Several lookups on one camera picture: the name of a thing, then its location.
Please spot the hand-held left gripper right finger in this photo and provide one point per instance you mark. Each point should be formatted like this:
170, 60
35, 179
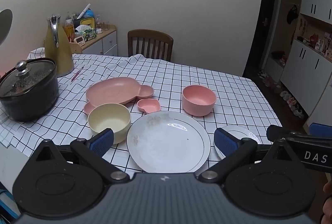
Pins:
224, 141

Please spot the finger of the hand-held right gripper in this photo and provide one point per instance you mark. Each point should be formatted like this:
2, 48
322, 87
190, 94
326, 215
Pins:
321, 129
277, 133

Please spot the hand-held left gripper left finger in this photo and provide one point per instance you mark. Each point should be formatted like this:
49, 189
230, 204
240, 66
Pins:
99, 141

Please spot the pale yellow bowl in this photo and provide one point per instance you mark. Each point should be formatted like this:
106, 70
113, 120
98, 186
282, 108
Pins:
109, 120

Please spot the pink divided plate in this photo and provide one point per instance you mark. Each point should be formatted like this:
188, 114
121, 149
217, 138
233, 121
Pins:
114, 90

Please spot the large white plate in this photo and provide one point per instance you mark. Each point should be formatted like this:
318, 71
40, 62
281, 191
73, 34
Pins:
166, 142

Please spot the person's right hand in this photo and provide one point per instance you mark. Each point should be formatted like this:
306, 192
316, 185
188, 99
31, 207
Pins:
329, 203

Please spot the small white plate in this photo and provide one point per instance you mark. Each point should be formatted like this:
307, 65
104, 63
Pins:
243, 133

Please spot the row of shoes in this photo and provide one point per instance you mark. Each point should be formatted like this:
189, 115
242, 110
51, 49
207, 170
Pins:
288, 99

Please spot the pink bowl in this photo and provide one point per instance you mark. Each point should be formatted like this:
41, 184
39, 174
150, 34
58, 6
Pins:
198, 102

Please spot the white lower cabinets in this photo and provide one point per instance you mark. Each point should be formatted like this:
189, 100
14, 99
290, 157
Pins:
308, 76

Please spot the pink heart-shaped dish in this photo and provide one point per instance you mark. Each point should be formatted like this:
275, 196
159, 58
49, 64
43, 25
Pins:
149, 105

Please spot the red pen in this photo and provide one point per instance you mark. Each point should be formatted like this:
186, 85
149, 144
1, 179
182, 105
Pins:
77, 74

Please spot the black cooking pot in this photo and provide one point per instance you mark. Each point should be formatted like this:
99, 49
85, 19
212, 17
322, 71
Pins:
31, 103

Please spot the row of shelf ornaments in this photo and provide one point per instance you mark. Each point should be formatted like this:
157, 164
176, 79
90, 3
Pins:
317, 42

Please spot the glass pot lid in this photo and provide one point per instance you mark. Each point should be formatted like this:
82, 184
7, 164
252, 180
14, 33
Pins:
28, 78

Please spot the white side cabinet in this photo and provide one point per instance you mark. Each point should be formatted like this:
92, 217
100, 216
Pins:
103, 43

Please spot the yellow thermos jug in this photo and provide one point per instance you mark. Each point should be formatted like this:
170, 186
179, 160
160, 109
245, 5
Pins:
58, 52

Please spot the white desk clock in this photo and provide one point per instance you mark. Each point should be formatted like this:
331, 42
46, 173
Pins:
80, 40

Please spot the dark wooden door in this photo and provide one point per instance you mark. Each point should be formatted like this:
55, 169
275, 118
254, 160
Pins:
262, 26

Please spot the green tissue box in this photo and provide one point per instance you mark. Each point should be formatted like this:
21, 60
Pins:
85, 33

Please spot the wooden chair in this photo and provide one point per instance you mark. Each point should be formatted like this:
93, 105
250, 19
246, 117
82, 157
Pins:
150, 42

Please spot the blue object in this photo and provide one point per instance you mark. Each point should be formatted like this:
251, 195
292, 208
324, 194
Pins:
6, 203

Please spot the orange drink bottle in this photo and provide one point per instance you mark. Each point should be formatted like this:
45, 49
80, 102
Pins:
69, 30

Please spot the yellow and blue bag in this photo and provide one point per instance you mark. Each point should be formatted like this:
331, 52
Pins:
87, 21

